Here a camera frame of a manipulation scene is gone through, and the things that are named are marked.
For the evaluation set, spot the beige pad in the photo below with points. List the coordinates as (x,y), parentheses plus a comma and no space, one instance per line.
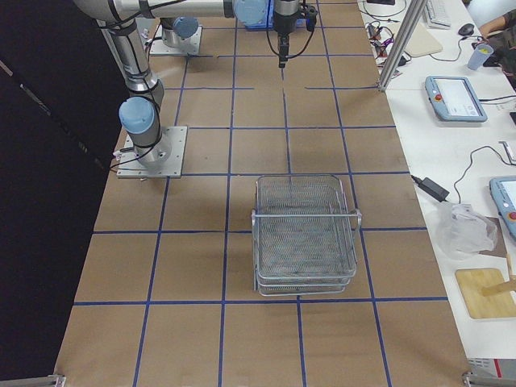
(422,43)

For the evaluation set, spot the near teach pendant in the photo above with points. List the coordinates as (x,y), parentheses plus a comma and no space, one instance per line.
(502,190)

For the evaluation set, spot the black power adapter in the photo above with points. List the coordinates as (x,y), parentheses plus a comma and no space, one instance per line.
(435,190)

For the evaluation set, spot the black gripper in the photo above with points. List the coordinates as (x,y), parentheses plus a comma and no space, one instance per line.
(284,20)

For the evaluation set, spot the blue cup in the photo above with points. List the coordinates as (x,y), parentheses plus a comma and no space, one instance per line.
(480,55)

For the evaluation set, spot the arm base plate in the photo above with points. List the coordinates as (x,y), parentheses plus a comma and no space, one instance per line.
(174,45)
(164,160)

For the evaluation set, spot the black computer mouse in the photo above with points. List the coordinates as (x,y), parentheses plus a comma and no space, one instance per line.
(466,30)

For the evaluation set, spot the blue plastic tray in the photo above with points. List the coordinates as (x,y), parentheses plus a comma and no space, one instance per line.
(261,26)

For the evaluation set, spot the teach pendant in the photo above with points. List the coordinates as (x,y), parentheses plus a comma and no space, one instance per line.
(453,99)
(502,190)

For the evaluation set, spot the metal mesh shelf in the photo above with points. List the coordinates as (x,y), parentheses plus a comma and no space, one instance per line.
(303,235)

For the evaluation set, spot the white keyboard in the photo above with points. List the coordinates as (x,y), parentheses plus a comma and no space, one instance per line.
(436,15)

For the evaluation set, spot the wooden board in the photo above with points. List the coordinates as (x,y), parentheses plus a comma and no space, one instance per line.
(486,294)

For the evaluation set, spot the clear plastic bag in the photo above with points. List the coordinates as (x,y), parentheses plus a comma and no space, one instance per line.
(461,230)

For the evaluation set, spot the aluminium frame post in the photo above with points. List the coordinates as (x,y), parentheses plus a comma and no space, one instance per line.
(405,31)

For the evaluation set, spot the far teach pendant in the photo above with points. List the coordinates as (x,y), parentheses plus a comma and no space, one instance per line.
(453,99)

